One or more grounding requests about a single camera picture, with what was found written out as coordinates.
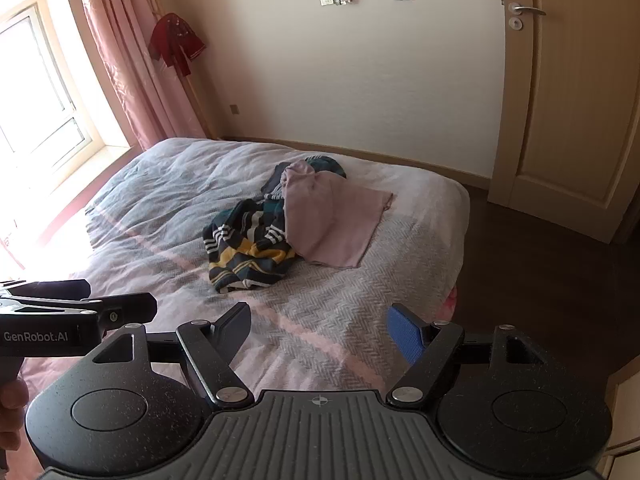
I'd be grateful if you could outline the cream cabinet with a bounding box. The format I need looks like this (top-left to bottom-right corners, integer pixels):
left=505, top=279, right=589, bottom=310
left=597, top=360, right=640, bottom=480

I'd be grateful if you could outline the pink floral bed sheet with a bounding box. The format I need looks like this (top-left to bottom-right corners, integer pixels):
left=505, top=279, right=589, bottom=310
left=440, top=285, right=460, bottom=317

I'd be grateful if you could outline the pink curtain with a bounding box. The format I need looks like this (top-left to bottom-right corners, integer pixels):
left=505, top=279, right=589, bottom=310
left=71, top=0, right=207, bottom=151

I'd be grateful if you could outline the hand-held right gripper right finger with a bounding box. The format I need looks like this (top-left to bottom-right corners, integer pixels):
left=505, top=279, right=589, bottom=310
left=387, top=302, right=548, bottom=407

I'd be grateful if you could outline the window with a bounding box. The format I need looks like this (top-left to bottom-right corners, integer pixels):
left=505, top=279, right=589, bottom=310
left=0, top=0, right=106, bottom=171

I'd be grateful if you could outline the dark grey garment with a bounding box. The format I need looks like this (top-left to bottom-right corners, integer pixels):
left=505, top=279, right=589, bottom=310
left=261, top=161, right=294, bottom=201

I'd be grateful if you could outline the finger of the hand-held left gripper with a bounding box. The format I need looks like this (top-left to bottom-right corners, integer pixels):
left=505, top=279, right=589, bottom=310
left=15, top=279, right=92, bottom=302
left=97, top=292, right=159, bottom=335

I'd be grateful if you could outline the wooden coat rack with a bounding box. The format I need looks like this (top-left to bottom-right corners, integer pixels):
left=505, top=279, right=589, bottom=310
left=150, top=0, right=212, bottom=139

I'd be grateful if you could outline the grey pink bed blanket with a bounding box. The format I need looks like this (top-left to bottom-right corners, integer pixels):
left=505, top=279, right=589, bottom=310
left=20, top=136, right=472, bottom=396

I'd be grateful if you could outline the mauve shirt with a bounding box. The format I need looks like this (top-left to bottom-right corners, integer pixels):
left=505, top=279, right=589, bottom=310
left=281, top=159, right=394, bottom=269

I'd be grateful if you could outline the person's left hand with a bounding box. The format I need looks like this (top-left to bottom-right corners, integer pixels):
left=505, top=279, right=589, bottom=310
left=0, top=379, right=31, bottom=456

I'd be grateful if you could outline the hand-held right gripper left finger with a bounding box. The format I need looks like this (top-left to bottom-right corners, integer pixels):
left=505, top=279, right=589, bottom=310
left=90, top=302, right=254, bottom=408

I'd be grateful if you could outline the cream wooden door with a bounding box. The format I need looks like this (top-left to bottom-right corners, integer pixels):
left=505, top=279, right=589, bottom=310
left=487, top=0, right=640, bottom=245

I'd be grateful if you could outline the red garment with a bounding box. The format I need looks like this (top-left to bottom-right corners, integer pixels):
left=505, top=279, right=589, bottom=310
left=148, top=12, right=208, bottom=77

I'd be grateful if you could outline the dark teal knit garment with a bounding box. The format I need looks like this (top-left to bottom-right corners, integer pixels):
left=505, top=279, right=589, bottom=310
left=304, top=155, right=347, bottom=180

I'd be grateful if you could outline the striped knit sweater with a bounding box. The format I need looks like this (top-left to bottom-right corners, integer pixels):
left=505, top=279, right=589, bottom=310
left=202, top=197, right=301, bottom=295

